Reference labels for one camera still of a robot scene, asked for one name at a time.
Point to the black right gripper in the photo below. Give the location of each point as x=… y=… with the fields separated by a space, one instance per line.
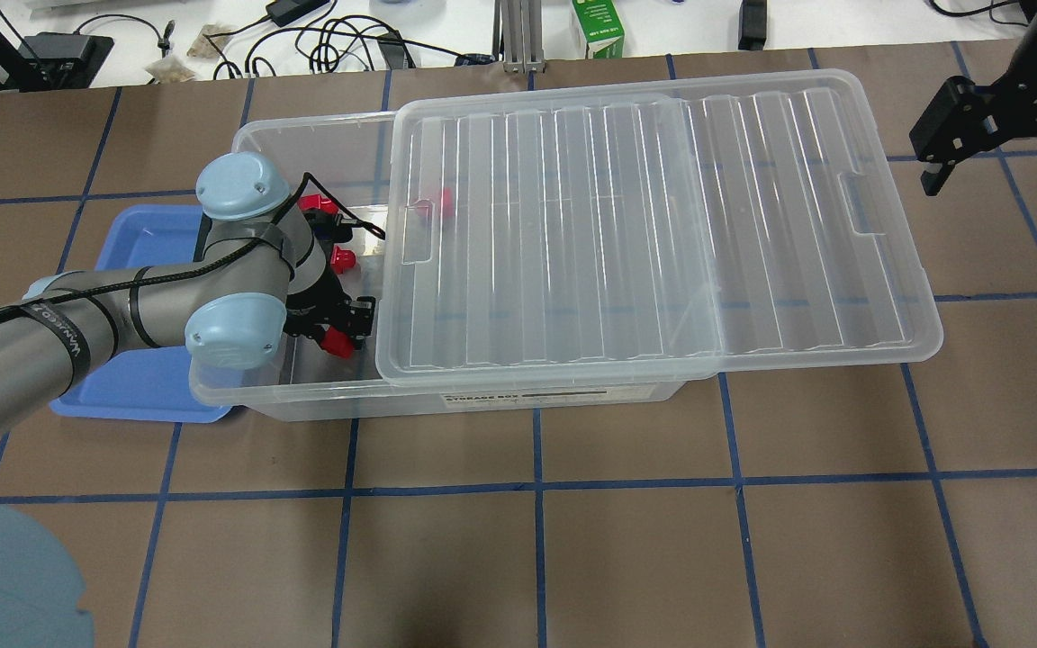
x=1028 y=99

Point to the clear plastic box lid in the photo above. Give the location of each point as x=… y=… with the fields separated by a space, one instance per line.
x=655 y=232

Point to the green white carton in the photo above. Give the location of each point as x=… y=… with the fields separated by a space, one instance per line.
x=598 y=28

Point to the red block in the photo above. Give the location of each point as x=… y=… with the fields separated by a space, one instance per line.
x=320 y=203
x=438 y=207
x=337 y=343
x=342 y=260

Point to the blue plastic tray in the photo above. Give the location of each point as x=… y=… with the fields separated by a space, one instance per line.
x=144 y=385

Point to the red block under lid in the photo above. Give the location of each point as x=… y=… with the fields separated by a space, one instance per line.
x=438 y=207

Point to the black power adapter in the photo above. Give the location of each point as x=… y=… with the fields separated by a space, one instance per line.
x=285 y=12

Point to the clear plastic storage box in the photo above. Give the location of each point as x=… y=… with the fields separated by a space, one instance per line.
x=304 y=383

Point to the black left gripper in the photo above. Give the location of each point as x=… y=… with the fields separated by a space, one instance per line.
x=331 y=303

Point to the aluminium frame post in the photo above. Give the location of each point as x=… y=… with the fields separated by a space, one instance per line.
x=518 y=36

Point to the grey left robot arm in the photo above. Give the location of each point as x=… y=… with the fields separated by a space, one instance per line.
x=264 y=273

